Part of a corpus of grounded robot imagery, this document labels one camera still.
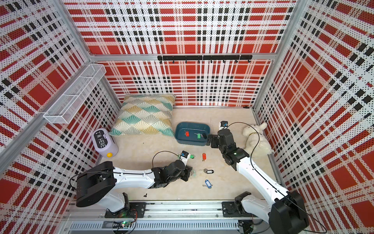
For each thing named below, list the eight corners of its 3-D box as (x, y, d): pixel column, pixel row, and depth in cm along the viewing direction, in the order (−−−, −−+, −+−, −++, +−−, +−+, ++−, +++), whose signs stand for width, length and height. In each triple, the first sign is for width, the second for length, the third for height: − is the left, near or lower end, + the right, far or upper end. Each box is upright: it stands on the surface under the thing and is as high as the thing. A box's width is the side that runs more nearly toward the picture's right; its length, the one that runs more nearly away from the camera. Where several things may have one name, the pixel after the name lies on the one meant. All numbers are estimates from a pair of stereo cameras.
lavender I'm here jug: (104, 163, 92) (95, 156, 84) (99, 139, 104) (90, 130, 96) (120, 156, 96) (113, 148, 87) (113, 133, 107) (106, 124, 99)
